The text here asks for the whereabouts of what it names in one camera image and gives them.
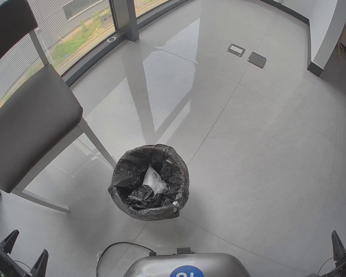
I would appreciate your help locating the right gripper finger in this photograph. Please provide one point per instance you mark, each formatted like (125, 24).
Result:
(338, 248)

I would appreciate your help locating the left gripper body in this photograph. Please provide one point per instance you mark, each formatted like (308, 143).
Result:
(8, 265)

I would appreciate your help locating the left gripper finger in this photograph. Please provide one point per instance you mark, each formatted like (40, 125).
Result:
(10, 242)
(41, 264)

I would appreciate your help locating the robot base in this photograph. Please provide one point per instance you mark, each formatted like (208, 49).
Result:
(219, 265)

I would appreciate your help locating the crumpled black plastic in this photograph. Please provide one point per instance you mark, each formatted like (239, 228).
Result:
(144, 198)

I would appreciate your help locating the black plastic bag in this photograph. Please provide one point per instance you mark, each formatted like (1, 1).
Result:
(124, 169)

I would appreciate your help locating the white chair, dark grey seat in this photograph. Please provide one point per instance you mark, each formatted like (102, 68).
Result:
(31, 120)

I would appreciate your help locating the white printed wrapper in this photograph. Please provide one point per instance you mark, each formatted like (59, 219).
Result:
(154, 180)

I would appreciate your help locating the window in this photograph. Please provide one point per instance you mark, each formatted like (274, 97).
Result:
(75, 10)

